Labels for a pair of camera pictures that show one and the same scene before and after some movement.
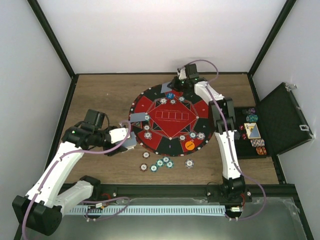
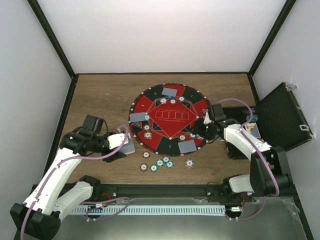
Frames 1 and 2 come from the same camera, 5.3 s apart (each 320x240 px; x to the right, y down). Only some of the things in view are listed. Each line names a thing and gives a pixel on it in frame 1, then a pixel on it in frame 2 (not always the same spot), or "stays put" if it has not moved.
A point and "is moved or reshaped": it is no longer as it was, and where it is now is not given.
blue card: (164, 87) → (169, 92)
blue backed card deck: (130, 143) is moved or reshaped
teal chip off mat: (169, 164) stays put
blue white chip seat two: (148, 135) stays put
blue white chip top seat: (163, 100) stays put
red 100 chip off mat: (146, 154) stays put
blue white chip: (201, 136) stays put
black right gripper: (174, 84) → (198, 130)
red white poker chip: (143, 167) stays put
